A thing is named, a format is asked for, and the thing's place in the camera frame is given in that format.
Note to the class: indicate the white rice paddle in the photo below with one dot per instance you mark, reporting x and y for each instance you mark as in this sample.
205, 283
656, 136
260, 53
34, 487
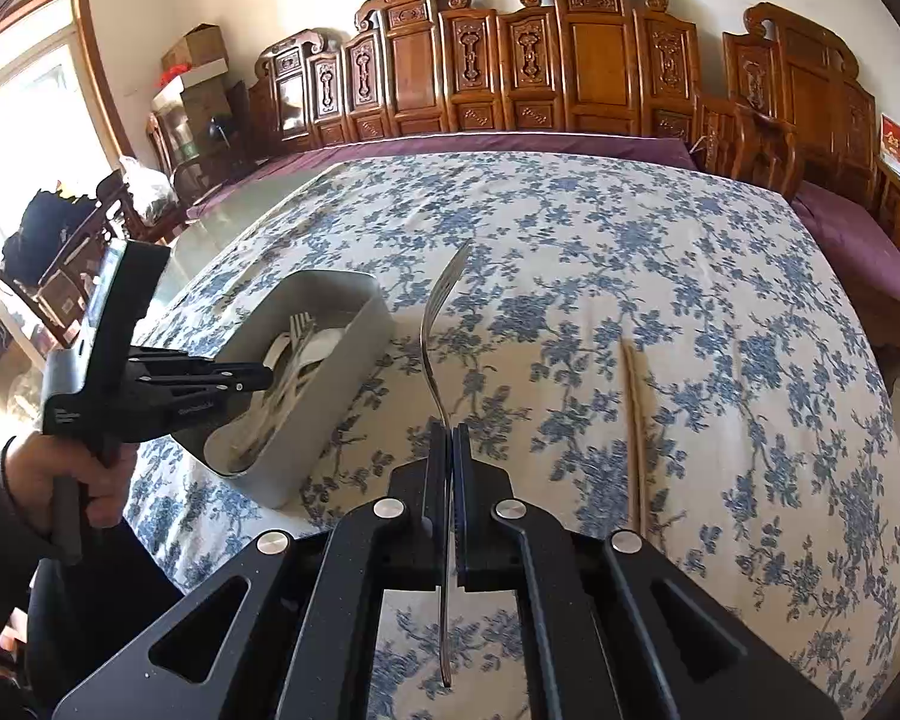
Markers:
319, 349

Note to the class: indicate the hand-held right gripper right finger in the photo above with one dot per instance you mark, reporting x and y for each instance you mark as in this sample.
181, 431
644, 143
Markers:
461, 510

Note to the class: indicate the grey rectangular tray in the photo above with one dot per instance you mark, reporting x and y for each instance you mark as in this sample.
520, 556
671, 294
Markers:
330, 405

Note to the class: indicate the cutlery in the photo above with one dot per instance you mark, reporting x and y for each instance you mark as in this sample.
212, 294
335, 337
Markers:
259, 427

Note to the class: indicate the person's left hand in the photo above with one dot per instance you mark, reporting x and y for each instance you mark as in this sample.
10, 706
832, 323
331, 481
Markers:
37, 465

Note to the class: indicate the clear plastic bag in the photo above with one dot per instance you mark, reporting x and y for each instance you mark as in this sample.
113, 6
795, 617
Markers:
146, 191

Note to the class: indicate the person's dark clothing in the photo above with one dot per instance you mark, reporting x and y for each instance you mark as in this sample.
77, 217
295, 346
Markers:
105, 615

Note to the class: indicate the dark wooden armchair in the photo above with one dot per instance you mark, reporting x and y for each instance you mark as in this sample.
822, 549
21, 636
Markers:
82, 277

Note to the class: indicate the black bag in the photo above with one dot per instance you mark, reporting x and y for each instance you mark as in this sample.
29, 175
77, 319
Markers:
49, 229

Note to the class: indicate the wooden chopstick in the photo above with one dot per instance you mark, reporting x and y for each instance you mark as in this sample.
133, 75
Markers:
630, 427
647, 457

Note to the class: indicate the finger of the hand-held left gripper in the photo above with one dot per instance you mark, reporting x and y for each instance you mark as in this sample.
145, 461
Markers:
217, 373
195, 391

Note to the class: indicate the blue floral tablecloth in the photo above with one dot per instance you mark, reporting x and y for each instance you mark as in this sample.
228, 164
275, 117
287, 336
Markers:
570, 240

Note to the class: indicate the white and red box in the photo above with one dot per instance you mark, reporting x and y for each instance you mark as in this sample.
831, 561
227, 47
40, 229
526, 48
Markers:
169, 86

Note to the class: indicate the black desk lamp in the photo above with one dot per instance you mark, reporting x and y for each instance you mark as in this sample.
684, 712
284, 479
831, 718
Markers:
217, 131

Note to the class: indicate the short carved wooden sofa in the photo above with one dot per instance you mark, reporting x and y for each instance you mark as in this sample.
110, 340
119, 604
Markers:
810, 82

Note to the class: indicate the metal fork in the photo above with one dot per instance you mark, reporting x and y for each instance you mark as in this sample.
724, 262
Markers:
300, 326
429, 360

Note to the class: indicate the large cardboard box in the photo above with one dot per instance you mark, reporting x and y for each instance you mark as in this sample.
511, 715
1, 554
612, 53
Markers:
206, 109

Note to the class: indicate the short purple cushion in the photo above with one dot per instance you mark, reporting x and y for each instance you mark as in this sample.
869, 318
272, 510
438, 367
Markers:
855, 240

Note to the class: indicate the wooden chair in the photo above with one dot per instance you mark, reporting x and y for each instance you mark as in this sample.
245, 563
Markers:
757, 150

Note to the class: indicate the long purple cushion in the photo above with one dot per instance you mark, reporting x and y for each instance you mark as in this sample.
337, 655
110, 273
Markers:
495, 144

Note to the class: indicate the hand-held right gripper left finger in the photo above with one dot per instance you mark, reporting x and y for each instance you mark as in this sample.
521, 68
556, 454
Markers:
431, 510

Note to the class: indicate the long carved wooden sofa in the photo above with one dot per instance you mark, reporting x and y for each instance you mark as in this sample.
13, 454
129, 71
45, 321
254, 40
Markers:
585, 52

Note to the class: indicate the wooden framed window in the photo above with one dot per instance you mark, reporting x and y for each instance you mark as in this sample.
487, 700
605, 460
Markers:
30, 127

